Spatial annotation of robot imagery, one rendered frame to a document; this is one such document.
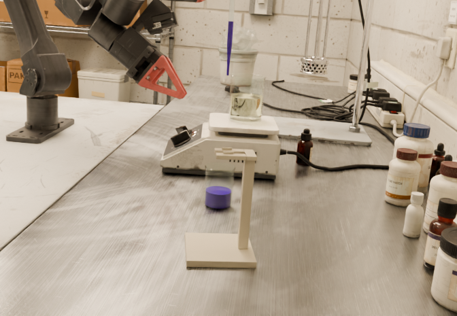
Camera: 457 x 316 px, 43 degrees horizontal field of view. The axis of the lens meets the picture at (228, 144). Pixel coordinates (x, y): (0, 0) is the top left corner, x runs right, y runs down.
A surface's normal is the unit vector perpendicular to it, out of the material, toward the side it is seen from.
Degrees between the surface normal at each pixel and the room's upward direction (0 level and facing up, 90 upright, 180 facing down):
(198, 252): 0
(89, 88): 92
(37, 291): 0
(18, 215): 0
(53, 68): 59
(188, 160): 90
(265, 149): 90
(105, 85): 92
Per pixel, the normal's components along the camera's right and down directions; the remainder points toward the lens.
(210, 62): -0.09, 0.24
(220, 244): 0.07, -0.97
